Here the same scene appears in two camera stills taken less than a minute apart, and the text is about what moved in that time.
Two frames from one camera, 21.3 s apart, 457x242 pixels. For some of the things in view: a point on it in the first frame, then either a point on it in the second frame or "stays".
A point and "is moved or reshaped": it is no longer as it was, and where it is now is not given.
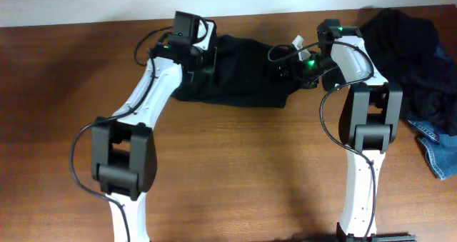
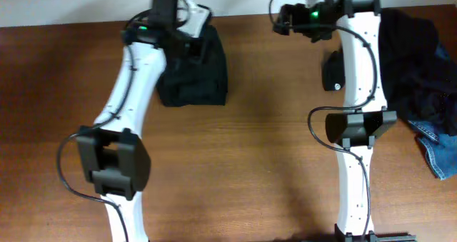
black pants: [244, 74] is moved or reshaped
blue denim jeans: [441, 149] stays
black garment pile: [404, 49] stays
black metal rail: [394, 238] stays
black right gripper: [298, 75] -> [288, 11]
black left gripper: [208, 64] -> [193, 46]
